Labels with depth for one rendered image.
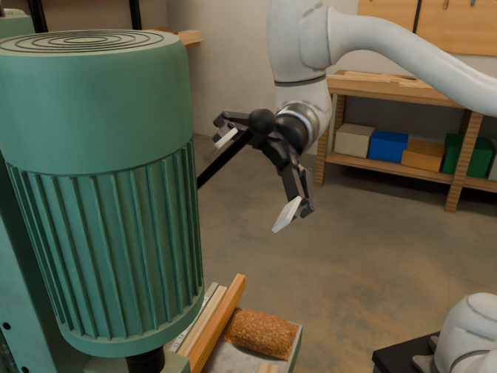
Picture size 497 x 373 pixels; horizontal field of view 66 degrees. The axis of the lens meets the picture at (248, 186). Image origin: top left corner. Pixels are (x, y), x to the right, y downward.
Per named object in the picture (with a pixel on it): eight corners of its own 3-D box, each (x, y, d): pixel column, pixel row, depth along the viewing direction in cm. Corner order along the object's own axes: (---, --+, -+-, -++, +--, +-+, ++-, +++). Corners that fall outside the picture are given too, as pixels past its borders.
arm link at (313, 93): (273, 152, 78) (263, 86, 72) (292, 127, 91) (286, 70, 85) (326, 150, 74) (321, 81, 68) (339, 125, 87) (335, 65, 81)
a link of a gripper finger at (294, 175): (271, 157, 65) (276, 159, 66) (287, 214, 58) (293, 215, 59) (287, 143, 62) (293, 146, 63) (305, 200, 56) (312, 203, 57)
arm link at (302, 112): (264, 123, 76) (254, 133, 71) (296, 92, 71) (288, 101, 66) (295, 157, 77) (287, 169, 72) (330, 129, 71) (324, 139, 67)
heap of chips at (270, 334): (288, 360, 75) (288, 347, 73) (221, 340, 79) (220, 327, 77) (299, 326, 82) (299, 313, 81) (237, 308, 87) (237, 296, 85)
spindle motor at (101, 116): (157, 383, 39) (101, 64, 24) (24, 334, 44) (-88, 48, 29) (226, 273, 53) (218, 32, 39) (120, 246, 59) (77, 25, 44)
